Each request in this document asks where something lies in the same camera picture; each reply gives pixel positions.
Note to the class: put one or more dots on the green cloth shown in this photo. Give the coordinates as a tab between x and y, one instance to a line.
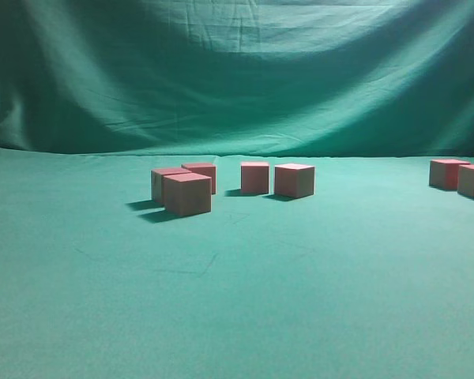
372	276

